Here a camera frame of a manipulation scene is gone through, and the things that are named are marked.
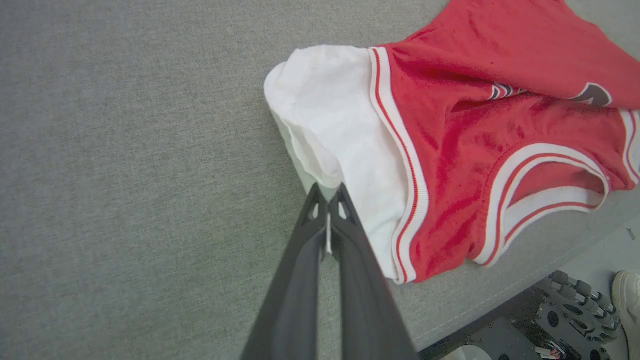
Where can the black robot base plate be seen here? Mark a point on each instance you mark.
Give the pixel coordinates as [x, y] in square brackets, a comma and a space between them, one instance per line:
[495, 337]

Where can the white shoe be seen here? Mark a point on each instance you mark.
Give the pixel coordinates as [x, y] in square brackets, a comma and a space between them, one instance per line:
[629, 300]

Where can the red and white jersey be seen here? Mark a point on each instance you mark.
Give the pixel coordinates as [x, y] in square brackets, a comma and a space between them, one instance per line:
[450, 150]

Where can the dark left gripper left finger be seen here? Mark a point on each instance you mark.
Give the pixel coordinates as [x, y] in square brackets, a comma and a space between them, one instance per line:
[290, 320]

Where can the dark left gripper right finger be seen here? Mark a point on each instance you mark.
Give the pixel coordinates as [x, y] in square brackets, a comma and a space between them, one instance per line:
[370, 320]

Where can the grey fabric sofa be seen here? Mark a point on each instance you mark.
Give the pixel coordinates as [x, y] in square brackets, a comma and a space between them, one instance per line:
[125, 175]

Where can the black robot omni wheel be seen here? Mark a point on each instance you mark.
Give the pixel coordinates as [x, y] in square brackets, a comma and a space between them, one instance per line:
[575, 315]

